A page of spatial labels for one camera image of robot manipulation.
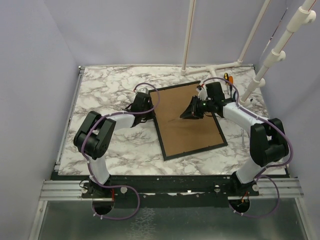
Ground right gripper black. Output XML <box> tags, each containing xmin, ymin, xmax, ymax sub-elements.
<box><xmin>180</xmin><ymin>95</ymin><xmax>214</xmax><ymax>120</ymax></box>

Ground black picture frame brown backing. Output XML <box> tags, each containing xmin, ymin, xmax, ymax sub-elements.
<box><xmin>149</xmin><ymin>81</ymin><xmax>228</xmax><ymax>161</ymax></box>

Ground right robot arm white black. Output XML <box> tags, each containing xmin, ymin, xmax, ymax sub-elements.
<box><xmin>180</xmin><ymin>82</ymin><xmax>290</xmax><ymax>196</ymax></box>

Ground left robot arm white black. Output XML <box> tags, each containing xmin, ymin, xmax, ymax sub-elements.
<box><xmin>73</xmin><ymin>88</ymin><xmax>155</xmax><ymax>198</ymax></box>

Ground white PVC pipe stand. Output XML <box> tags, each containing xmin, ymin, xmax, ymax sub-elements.
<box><xmin>180</xmin><ymin>0</ymin><xmax>271</xmax><ymax>77</ymax></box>

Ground silver wrench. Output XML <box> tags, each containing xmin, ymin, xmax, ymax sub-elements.
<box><xmin>241</xmin><ymin>128</ymin><xmax>246</xmax><ymax>148</ymax></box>

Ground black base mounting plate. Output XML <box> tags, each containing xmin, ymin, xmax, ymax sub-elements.
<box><xmin>81</xmin><ymin>175</ymin><xmax>259</xmax><ymax>209</ymax></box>

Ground white PVC jointed pole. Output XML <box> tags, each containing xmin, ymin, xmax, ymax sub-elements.
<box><xmin>236</xmin><ymin>0</ymin><xmax>317</xmax><ymax>107</ymax></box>

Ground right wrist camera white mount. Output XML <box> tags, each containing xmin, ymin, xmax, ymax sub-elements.
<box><xmin>196</xmin><ymin>84</ymin><xmax>208</xmax><ymax>101</ymax></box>

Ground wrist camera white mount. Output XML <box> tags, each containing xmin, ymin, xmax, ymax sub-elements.
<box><xmin>136</xmin><ymin>87</ymin><xmax>149</xmax><ymax>95</ymax></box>
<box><xmin>196</xmin><ymin>84</ymin><xmax>208</xmax><ymax>101</ymax></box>

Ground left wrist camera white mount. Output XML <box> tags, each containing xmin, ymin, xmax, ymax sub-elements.
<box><xmin>136</xmin><ymin>87</ymin><xmax>149</xmax><ymax>95</ymax></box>

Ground orange handle screwdriver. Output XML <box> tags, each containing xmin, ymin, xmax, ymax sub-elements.
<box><xmin>226</xmin><ymin>75</ymin><xmax>234</xmax><ymax>86</ymax></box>

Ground aluminium rail left edge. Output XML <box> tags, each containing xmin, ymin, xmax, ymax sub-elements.
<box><xmin>54</xmin><ymin>66</ymin><xmax>86</xmax><ymax>166</ymax></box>

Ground aluminium front extrusion rail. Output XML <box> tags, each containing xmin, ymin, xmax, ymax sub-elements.
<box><xmin>39</xmin><ymin>178</ymin><xmax>304</xmax><ymax>201</ymax></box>

